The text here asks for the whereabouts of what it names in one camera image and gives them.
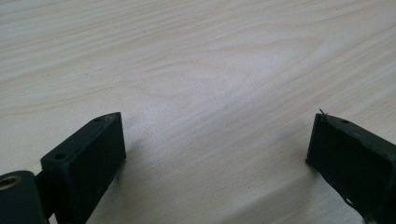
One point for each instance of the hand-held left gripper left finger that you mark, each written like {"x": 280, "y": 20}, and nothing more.
{"x": 90, "y": 161}

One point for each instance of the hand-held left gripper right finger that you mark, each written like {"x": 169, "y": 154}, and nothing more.
{"x": 351, "y": 155}

